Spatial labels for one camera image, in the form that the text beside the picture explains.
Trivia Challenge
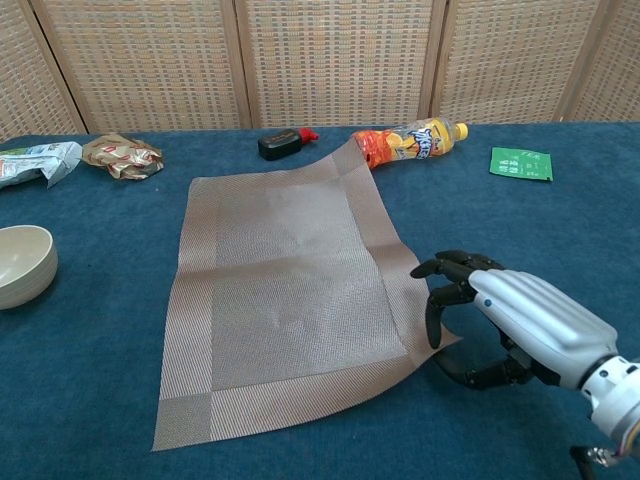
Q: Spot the gold red snack wrapper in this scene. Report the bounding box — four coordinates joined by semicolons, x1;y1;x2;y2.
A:
81;132;165;181

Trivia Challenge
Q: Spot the black bottle red cap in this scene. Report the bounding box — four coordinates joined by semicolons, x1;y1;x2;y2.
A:
257;126;320;162

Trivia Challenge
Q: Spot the woven bamboo folding screen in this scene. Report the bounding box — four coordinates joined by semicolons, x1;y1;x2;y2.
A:
0;0;640;144

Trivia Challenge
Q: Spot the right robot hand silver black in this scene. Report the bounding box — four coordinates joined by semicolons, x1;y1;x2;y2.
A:
409;249;619;391

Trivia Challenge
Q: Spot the green tea sachet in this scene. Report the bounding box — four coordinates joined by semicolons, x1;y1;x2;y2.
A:
489;146;555;183

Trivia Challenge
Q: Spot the brown woven placemat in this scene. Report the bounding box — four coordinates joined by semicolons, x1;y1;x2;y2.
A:
150;139;464;454

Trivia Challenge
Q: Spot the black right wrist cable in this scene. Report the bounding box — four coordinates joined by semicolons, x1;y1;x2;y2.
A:
569;443;617;480

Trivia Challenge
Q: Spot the white bowl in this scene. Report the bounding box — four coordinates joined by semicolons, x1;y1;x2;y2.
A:
0;225;59;311

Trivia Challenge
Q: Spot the white snack bag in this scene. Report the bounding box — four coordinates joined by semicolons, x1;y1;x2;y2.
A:
0;140;84;190

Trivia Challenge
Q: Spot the orange drink bottle yellow cap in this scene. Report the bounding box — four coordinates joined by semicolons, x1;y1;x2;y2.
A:
351;116;470;172

